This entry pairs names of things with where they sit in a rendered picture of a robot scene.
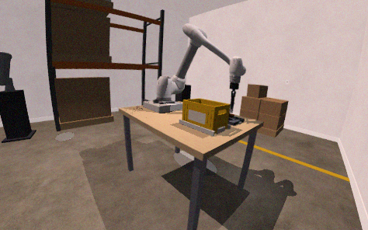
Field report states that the yellow crate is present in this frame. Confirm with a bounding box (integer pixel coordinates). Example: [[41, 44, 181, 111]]
[[182, 99, 231, 134]]

